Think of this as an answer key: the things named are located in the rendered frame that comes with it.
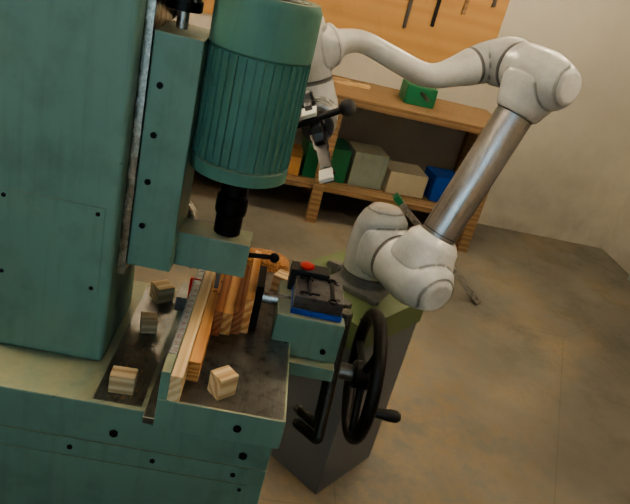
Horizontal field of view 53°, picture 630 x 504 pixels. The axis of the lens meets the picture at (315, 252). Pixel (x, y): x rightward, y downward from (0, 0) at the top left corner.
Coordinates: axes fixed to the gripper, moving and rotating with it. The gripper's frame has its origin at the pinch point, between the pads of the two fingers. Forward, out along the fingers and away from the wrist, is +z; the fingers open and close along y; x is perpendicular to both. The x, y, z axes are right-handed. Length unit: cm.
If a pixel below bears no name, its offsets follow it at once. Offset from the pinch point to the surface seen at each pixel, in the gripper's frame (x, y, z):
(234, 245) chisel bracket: -18.5, -9.3, 17.4
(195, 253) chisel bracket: -26.1, -9.0, 17.5
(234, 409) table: -21, -27, 43
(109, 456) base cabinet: -49, -37, 36
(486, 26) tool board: 107, -39, -324
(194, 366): -27, -20, 38
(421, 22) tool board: 66, -25, -322
